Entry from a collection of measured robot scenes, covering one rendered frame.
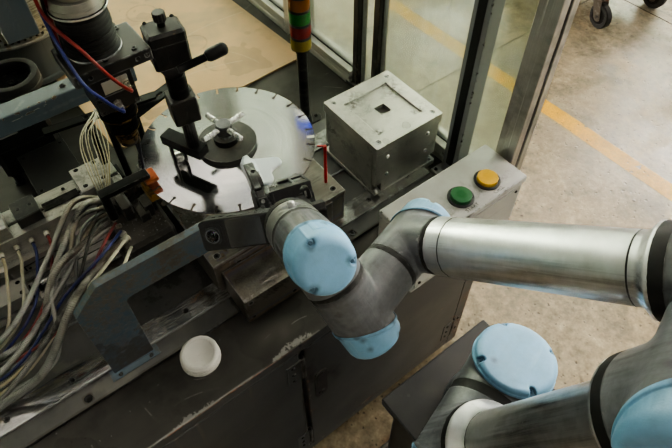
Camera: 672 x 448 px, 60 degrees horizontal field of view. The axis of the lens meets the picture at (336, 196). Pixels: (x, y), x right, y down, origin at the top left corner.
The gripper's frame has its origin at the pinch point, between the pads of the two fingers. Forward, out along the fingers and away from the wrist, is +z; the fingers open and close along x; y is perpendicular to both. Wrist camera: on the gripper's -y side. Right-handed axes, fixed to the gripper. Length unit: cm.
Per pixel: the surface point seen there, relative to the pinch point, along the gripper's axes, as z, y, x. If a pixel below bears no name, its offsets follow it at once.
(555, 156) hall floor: 104, 134, -51
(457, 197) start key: 0.1, 36.2, -11.8
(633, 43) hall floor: 145, 215, -24
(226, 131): 14.7, 0.4, 8.7
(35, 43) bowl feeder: 72, -33, 33
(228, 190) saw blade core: 9.1, -2.6, -0.5
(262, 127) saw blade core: 19.9, 7.7, 6.7
